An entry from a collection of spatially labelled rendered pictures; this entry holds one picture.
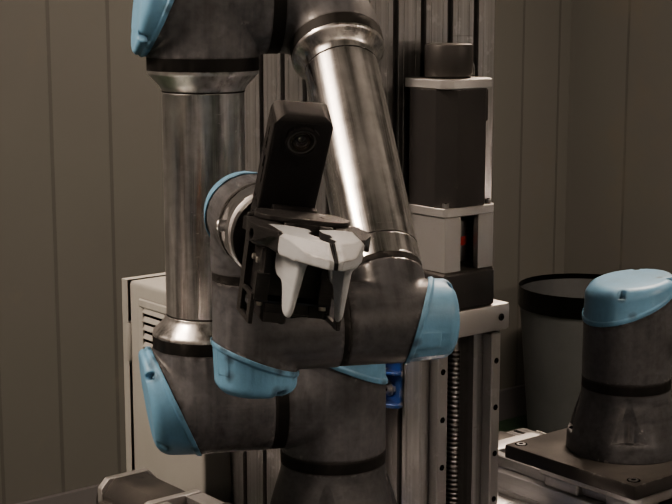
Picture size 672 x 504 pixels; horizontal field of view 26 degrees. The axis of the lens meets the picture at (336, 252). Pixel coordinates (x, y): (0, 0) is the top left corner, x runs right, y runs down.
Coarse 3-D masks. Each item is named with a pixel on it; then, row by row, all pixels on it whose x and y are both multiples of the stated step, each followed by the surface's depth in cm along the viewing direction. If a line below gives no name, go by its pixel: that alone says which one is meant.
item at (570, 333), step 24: (528, 288) 543; (552, 288) 551; (576, 288) 552; (528, 312) 522; (552, 312) 511; (576, 312) 507; (528, 336) 524; (552, 336) 514; (576, 336) 510; (528, 360) 527; (552, 360) 516; (576, 360) 512; (528, 384) 530; (552, 384) 518; (576, 384) 514; (528, 408) 534; (552, 408) 521
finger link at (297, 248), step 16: (272, 224) 104; (288, 240) 100; (304, 240) 99; (320, 240) 99; (288, 256) 100; (304, 256) 98; (320, 256) 98; (288, 272) 102; (304, 272) 100; (288, 288) 101; (288, 304) 101
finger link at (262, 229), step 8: (248, 216) 107; (248, 224) 105; (256, 224) 103; (264, 224) 104; (280, 224) 105; (248, 232) 104; (256, 232) 103; (264, 232) 102; (272, 232) 102; (280, 232) 101; (248, 240) 104; (256, 240) 104; (264, 240) 103; (272, 240) 102; (272, 248) 102
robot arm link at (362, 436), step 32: (320, 384) 153; (352, 384) 154; (384, 384) 157; (288, 416) 153; (320, 416) 154; (352, 416) 154; (384, 416) 158; (288, 448) 157; (320, 448) 155; (352, 448) 155; (384, 448) 159
